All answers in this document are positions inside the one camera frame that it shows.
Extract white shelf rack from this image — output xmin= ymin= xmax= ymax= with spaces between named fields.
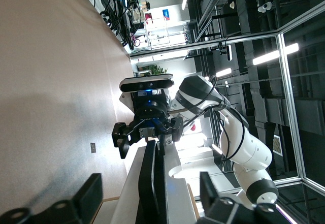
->
xmin=144 ymin=17 xmax=171 ymax=51

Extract white vent grille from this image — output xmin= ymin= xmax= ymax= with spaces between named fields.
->
xmin=272 ymin=134 xmax=283 ymax=156

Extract white drawer with black handle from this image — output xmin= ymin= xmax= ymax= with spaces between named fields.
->
xmin=111 ymin=137 xmax=201 ymax=224

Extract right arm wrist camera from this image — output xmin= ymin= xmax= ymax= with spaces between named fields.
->
xmin=119 ymin=73 xmax=175 ymax=93

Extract green potted plant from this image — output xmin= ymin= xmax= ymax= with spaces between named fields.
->
xmin=138 ymin=65 xmax=168 ymax=77

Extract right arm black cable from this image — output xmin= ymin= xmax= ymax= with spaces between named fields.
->
xmin=182 ymin=75 xmax=252 ymax=174

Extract tangled black cables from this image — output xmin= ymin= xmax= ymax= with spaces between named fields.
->
xmin=100 ymin=0 xmax=143 ymax=50

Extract aluminium frame post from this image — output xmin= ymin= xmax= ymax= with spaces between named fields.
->
xmin=275 ymin=30 xmax=307 ymax=183

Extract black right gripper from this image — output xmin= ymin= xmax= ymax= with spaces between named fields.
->
xmin=111 ymin=101 xmax=184 ymax=159

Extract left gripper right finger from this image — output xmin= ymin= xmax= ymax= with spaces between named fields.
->
xmin=195 ymin=171 xmax=300 ymax=224

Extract black overhead camera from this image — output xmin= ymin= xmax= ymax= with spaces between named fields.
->
xmin=217 ymin=41 xmax=232 ymax=62

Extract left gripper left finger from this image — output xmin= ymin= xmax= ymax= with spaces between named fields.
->
xmin=0 ymin=172 xmax=104 ymax=224

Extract white security camera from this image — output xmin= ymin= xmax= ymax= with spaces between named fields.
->
xmin=257 ymin=2 xmax=273 ymax=13

